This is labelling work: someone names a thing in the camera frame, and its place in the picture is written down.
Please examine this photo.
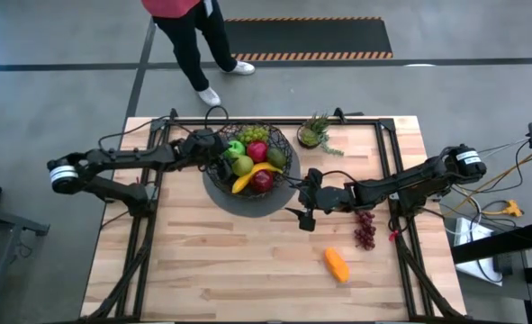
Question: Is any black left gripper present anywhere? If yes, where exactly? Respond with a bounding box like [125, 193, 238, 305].
[182, 128, 235, 182]

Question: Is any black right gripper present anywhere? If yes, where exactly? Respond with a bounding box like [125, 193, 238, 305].
[284, 167, 355, 233]

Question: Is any black wire mesh basket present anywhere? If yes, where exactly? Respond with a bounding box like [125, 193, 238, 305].
[203, 121, 294, 200]

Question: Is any green pear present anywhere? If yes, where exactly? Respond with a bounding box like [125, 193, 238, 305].
[231, 155, 255, 177]

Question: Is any yellow banana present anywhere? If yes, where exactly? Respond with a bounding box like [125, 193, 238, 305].
[231, 161, 284, 195]

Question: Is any green apple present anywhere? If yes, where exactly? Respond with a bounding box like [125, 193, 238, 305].
[223, 139, 247, 159]

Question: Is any round red pomegranate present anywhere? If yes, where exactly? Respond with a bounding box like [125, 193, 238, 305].
[246, 139, 270, 164]

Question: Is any dark red apple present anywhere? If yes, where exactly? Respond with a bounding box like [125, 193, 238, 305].
[249, 169, 275, 194]

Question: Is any green grape bunch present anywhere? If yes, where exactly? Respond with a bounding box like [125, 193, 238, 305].
[236, 125, 271, 146]

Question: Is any purple grape bunch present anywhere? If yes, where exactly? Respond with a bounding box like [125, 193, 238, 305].
[353, 210, 378, 252]

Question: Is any orange bell pepper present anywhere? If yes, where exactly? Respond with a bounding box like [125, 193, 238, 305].
[323, 246, 351, 284]

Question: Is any round grey placemat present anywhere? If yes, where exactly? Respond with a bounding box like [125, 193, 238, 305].
[202, 143, 302, 219]

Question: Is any potted succulent plant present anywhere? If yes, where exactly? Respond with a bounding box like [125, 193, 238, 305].
[296, 112, 346, 158]

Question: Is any person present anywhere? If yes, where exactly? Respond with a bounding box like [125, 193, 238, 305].
[140, 0, 257, 108]

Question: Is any black hazard-striped floor mat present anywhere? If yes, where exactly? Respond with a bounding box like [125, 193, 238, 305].
[222, 16, 394, 62]

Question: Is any white box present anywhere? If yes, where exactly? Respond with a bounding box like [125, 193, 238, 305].
[453, 218, 504, 287]

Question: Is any yellow power plug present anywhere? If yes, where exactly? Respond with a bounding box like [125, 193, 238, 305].
[481, 200, 524, 219]

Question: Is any grey side desk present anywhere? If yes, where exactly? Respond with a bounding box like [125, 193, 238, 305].
[0, 202, 50, 324]

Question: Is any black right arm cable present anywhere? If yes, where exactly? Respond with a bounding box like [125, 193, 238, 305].
[320, 168, 356, 186]

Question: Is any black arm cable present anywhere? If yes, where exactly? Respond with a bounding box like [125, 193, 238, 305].
[320, 168, 356, 186]
[96, 114, 170, 152]

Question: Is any black left wrist camera cable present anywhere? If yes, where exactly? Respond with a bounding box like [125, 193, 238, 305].
[203, 104, 230, 134]

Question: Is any black aluminium rig frame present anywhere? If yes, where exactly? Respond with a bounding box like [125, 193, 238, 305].
[80, 106, 469, 324]

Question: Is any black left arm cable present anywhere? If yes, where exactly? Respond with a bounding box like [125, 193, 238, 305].
[96, 114, 170, 152]

